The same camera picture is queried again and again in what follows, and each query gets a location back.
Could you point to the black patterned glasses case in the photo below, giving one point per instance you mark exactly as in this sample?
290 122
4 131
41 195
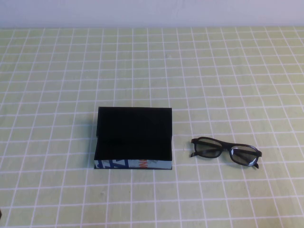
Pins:
133 133

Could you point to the black framed glasses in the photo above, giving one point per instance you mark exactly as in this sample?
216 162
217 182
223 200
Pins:
206 148

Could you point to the green checked tablecloth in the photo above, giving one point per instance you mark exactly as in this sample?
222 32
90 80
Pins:
71 71

